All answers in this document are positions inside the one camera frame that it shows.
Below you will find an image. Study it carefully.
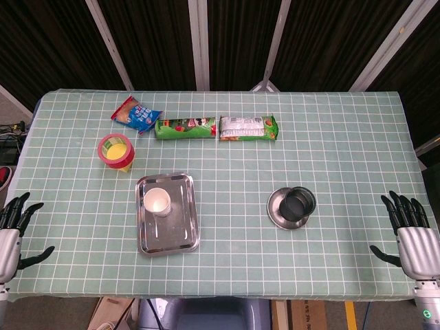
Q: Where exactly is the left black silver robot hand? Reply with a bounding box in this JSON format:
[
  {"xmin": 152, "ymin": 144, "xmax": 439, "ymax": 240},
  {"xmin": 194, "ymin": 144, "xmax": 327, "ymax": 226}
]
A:
[{"xmin": 0, "ymin": 191, "xmax": 56, "ymax": 285}]

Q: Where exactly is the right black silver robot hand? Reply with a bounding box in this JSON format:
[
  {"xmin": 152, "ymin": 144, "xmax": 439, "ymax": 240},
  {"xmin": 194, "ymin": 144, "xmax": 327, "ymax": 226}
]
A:
[{"xmin": 369, "ymin": 190, "xmax": 440, "ymax": 281}]

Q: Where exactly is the black mug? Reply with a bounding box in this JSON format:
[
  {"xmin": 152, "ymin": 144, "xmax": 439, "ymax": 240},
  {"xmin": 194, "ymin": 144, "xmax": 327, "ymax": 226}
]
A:
[{"xmin": 278, "ymin": 186, "xmax": 317, "ymax": 223}]

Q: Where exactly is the white paper cup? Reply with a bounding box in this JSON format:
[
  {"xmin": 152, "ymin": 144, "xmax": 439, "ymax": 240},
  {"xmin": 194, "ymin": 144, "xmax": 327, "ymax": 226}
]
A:
[{"xmin": 143, "ymin": 188, "xmax": 173, "ymax": 218}]

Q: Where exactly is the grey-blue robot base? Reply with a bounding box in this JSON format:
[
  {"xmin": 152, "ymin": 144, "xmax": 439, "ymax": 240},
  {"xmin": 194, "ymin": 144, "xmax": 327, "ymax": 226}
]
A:
[{"xmin": 137, "ymin": 297, "xmax": 272, "ymax": 330}]

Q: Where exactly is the red white shoe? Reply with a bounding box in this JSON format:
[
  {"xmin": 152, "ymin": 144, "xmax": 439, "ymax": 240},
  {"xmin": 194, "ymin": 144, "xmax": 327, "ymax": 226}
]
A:
[{"xmin": 0, "ymin": 166, "xmax": 13, "ymax": 190}]

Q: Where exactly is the brown cardboard box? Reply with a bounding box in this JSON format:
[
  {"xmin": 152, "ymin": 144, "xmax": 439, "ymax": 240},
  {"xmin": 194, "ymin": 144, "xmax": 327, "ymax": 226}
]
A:
[
  {"xmin": 271, "ymin": 300, "xmax": 327, "ymax": 330},
  {"xmin": 87, "ymin": 297, "xmax": 137, "ymax": 330}
]

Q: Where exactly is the yellow box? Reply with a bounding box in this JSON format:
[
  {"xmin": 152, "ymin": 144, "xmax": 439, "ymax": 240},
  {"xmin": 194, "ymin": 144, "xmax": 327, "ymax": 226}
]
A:
[{"xmin": 104, "ymin": 142, "xmax": 133, "ymax": 173}]

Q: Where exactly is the red tape roll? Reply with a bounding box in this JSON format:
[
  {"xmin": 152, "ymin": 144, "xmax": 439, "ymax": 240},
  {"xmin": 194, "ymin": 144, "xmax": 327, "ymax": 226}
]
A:
[{"xmin": 97, "ymin": 133, "xmax": 135, "ymax": 170}]

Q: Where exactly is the round steel plate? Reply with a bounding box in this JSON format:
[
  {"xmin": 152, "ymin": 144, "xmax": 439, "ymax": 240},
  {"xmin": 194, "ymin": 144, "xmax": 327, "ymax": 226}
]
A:
[{"xmin": 267, "ymin": 186, "xmax": 312, "ymax": 230}]

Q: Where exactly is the rectangular steel tray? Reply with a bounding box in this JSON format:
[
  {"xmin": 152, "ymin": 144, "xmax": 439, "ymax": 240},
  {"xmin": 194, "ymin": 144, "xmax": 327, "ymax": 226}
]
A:
[{"xmin": 134, "ymin": 171, "xmax": 201, "ymax": 255}]

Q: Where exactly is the blue red snack bag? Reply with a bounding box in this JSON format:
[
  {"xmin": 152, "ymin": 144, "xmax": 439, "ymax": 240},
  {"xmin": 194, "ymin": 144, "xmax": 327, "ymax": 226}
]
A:
[{"xmin": 110, "ymin": 96, "xmax": 164, "ymax": 135}]

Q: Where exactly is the green checked tablecloth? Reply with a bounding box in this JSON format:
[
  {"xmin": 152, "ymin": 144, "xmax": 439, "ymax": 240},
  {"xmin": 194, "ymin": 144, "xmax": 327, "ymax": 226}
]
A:
[{"xmin": 6, "ymin": 89, "xmax": 429, "ymax": 303}]

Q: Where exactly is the green white cookie package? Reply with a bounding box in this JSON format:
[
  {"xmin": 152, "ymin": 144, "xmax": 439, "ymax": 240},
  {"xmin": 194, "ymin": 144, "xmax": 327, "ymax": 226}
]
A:
[{"xmin": 218, "ymin": 115, "xmax": 278, "ymax": 142}]

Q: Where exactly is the green snack tube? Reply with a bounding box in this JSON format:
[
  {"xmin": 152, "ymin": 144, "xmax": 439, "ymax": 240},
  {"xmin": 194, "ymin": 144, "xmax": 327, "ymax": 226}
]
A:
[{"xmin": 154, "ymin": 117, "xmax": 218, "ymax": 140}]

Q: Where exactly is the black pleated curtain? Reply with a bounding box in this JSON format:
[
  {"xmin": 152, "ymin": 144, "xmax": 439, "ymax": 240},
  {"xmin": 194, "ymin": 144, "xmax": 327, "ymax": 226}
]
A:
[{"xmin": 0, "ymin": 0, "xmax": 440, "ymax": 166}]

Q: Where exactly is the white frame post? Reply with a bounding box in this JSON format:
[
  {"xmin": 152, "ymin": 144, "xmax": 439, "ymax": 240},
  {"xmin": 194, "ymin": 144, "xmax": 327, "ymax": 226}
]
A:
[
  {"xmin": 85, "ymin": 0, "xmax": 135, "ymax": 91},
  {"xmin": 0, "ymin": 84, "xmax": 34, "ymax": 118},
  {"xmin": 414, "ymin": 133, "xmax": 440, "ymax": 157},
  {"xmin": 252, "ymin": 0, "xmax": 293, "ymax": 92},
  {"xmin": 350, "ymin": 0, "xmax": 426, "ymax": 92},
  {"xmin": 188, "ymin": 0, "xmax": 210, "ymax": 91}
]

